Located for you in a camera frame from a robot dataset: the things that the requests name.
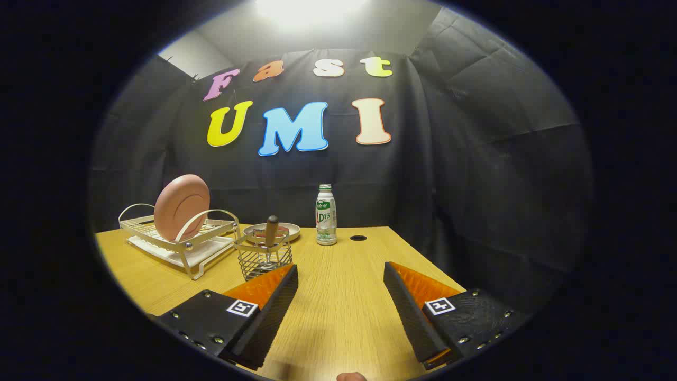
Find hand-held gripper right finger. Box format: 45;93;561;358
383;261;525;371

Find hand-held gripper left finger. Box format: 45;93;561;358
152;264;299;371

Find metal wire basket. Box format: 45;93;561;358
234;225;294;282

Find wooden-handled metal spoon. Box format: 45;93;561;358
263;215;280;265

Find beige wire dish rack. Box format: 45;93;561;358
118;203;241;281

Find pink plate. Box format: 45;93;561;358
154;174;211;243

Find beige round dish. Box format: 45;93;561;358
242;222;301;245

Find white drip tray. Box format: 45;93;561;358
127;233;236;268

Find white green-label drink bottle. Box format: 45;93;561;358
315;184;338;246

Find black backdrop cloth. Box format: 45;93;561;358
90;5;596;318

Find bright ceiling light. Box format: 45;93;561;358
254;0;371;28

